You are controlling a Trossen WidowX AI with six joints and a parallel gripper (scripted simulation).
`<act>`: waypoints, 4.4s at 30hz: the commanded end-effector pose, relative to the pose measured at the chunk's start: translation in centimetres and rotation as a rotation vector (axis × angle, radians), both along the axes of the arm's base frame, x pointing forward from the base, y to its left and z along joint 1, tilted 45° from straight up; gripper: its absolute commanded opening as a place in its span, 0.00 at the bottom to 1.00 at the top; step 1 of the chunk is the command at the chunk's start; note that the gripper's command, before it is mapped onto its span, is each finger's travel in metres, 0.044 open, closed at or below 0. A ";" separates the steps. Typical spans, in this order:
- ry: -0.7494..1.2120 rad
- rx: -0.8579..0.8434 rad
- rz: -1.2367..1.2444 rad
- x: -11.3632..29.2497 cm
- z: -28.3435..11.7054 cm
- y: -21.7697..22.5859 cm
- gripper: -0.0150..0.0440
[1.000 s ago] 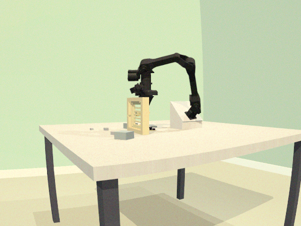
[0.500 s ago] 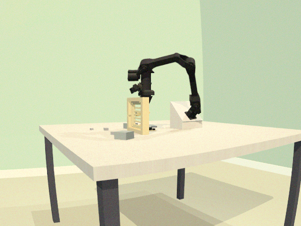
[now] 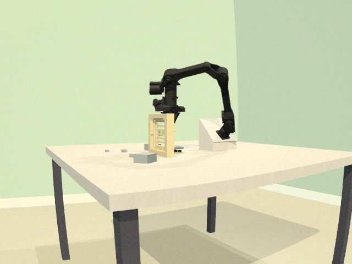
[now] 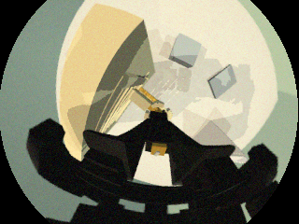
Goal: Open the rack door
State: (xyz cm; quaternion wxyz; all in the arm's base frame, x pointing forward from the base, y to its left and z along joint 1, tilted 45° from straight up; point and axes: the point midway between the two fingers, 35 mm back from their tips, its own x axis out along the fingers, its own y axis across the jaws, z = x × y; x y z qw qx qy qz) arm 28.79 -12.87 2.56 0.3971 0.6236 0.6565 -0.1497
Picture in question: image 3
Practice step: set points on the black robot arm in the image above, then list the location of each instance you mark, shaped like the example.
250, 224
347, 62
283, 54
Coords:
169, 82

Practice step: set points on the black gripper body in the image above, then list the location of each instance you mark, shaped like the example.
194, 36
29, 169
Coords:
170, 105

